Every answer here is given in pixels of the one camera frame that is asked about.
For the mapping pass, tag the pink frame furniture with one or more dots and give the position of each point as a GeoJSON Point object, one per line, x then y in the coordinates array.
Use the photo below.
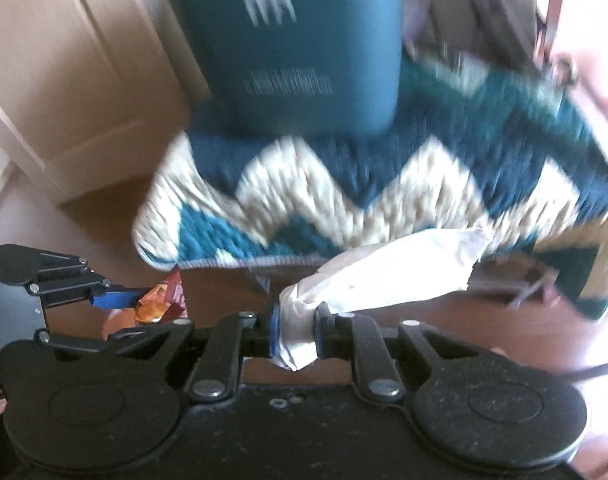
{"type": "Point", "coordinates": [547, 30]}

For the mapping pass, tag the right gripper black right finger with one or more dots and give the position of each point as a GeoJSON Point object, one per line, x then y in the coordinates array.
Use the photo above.
{"type": "Point", "coordinates": [358, 339]}

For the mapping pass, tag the white paper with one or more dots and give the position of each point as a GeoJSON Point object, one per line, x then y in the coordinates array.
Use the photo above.
{"type": "Point", "coordinates": [417, 267]}

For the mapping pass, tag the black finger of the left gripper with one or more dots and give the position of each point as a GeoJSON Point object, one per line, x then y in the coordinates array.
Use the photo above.
{"type": "Point", "coordinates": [118, 298]}

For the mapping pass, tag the teal trash bin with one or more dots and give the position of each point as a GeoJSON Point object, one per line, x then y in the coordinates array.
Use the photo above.
{"type": "Point", "coordinates": [298, 67]}

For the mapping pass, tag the cream door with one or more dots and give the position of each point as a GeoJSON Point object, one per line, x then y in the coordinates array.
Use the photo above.
{"type": "Point", "coordinates": [92, 91]}

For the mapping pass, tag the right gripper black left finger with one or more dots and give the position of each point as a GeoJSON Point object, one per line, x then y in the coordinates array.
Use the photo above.
{"type": "Point", "coordinates": [236, 337]}

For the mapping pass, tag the teal white zigzag knitted blanket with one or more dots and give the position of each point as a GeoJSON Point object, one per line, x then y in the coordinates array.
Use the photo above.
{"type": "Point", "coordinates": [470, 147]}

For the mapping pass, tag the orange brown snack wrapper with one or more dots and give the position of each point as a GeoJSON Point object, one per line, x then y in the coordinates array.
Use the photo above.
{"type": "Point", "coordinates": [163, 303]}

